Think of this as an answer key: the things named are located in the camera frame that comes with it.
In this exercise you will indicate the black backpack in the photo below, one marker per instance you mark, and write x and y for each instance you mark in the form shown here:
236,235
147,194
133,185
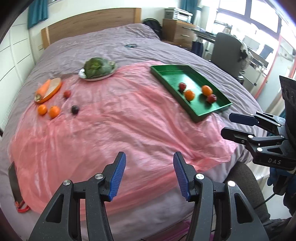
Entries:
155,26

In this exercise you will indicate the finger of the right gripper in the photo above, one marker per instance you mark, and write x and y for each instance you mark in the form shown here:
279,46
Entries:
254,120
256,145

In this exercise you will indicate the small orange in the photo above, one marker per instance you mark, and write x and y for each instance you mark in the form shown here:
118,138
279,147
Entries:
42,109

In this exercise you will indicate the dark blue bag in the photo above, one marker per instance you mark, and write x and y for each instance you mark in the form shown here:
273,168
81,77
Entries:
197,48

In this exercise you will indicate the grey printer box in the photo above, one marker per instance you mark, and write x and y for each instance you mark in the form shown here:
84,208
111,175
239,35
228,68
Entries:
178,14

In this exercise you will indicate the white enamel plate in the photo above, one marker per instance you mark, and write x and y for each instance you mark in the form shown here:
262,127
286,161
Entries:
99,74

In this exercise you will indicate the wooden drawer cabinet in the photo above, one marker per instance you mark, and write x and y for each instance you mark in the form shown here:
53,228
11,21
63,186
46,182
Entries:
178,33

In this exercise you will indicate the pink plastic sheet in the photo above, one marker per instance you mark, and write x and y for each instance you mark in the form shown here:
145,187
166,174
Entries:
129,112

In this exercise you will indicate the teal curtain right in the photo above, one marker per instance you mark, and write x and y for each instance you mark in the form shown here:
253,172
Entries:
189,5

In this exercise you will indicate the orange oval dish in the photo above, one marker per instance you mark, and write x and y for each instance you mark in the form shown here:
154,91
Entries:
54,87

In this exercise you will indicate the wooden headboard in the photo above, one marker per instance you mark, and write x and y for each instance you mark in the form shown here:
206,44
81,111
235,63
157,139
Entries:
88,22

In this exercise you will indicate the green rectangular tray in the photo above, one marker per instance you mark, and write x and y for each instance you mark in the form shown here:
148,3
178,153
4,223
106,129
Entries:
171,75

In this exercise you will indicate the dark plum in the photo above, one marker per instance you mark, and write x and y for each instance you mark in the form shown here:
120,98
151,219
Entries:
75,109

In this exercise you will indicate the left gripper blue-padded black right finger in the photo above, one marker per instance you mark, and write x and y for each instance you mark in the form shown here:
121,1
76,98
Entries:
221,211

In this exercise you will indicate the small red apple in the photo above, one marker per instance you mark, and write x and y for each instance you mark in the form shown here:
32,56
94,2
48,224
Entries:
67,94

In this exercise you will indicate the white wardrobe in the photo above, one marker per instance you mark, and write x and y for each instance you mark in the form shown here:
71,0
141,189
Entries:
16,64

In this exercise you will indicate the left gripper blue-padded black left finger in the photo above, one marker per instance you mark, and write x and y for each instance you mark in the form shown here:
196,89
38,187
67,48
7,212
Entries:
60,220

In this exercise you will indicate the carrot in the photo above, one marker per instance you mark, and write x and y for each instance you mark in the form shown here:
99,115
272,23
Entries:
42,90

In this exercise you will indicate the teal curtain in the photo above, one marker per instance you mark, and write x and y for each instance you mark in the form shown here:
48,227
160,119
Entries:
189,5
38,12

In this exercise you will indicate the green bok choy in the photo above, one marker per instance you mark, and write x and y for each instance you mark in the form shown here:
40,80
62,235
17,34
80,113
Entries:
95,63

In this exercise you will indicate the desk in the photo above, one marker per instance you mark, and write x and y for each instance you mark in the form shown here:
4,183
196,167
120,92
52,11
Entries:
256,60

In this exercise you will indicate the large orange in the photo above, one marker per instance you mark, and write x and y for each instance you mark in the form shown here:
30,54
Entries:
189,95

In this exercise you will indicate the teal curtain left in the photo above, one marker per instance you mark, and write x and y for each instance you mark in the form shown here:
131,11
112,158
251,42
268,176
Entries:
38,12

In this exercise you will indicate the grey office chair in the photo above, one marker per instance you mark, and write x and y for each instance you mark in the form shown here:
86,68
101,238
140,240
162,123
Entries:
231,55

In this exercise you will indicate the dark item on bed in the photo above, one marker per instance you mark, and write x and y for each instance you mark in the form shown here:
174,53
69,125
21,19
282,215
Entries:
131,45

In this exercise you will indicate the black smartphone red case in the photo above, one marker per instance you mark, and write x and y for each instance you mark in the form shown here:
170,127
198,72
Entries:
14,184

